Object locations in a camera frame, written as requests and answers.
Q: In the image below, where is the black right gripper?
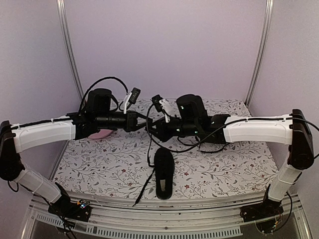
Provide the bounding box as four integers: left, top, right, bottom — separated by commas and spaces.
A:
144, 117, 199, 142

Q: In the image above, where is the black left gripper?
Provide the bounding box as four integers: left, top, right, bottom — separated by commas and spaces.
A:
96, 111, 154, 133

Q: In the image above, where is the black shoelace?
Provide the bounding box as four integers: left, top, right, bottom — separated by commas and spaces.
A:
133, 105, 155, 207

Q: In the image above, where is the black canvas shoe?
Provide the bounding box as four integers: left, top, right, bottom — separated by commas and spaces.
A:
154, 147, 174, 200

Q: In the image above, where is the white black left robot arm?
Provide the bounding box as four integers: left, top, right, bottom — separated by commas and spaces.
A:
0, 88, 151, 216

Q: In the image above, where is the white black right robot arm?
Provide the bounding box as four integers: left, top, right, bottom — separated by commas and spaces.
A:
147, 94, 316, 217

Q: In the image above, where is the pink plastic plate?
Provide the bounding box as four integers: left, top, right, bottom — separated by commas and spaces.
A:
88, 129, 113, 140

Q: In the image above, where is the floral patterned table mat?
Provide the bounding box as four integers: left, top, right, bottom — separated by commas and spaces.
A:
49, 99, 285, 201

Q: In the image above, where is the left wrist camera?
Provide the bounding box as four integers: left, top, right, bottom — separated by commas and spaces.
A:
123, 87, 141, 114

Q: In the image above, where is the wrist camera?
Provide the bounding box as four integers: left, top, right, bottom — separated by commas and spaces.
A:
151, 95, 173, 123
123, 87, 141, 114

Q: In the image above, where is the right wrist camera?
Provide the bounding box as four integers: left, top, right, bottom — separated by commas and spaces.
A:
151, 95, 173, 123

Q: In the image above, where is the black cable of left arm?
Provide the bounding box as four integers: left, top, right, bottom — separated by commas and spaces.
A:
78, 76, 129, 113

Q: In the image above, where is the aluminium front rail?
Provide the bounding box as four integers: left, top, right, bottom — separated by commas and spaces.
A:
23, 191, 314, 239

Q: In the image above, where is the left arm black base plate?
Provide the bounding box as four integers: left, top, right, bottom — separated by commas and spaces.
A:
48, 200, 92, 222

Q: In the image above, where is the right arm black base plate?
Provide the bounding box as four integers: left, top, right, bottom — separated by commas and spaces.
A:
240, 200, 284, 222

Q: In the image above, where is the right aluminium frame post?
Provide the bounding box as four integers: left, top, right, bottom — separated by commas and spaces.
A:
244, 0, 274, 108

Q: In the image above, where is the aluminium frame post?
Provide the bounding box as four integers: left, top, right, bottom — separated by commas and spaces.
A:
56, 0, 84, 102
244, 0, 274, 108

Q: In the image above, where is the left aluminium frame post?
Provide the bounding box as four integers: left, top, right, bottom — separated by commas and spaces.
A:
56, 0, 84, 102

